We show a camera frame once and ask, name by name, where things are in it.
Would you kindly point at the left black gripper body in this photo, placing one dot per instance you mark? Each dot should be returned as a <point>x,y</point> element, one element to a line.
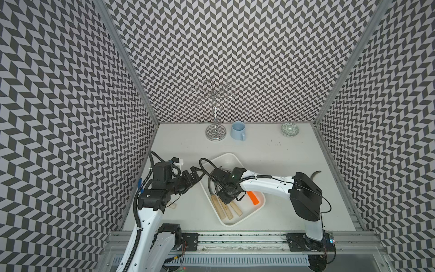
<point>178,185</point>

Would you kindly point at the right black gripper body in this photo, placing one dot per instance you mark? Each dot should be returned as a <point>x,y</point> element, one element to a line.
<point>226,195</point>

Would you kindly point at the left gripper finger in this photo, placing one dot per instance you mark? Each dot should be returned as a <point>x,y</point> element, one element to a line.
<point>197,173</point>
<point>191,181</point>

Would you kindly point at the white rectangular storage tray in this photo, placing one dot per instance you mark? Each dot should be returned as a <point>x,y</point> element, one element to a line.
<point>247,207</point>

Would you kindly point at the orange handle sickle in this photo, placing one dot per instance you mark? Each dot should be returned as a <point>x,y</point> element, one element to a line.
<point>253,198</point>

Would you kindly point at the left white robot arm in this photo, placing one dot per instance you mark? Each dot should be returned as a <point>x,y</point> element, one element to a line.
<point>151,241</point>

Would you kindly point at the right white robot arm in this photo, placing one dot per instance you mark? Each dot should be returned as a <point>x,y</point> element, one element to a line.
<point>305,196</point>

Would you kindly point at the blue blade wooden sickle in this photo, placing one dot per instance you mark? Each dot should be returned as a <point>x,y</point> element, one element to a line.
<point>139,184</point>

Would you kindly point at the light blue mug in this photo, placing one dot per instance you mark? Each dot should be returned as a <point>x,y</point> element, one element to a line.
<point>238,131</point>

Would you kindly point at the chrome mug tree stand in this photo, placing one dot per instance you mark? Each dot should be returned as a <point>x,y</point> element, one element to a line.
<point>213,94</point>

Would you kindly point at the green patterned small bowl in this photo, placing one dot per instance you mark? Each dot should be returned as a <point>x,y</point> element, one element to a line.
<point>290,130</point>

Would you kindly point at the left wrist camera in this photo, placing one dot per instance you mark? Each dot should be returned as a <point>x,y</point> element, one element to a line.
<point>177,161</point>

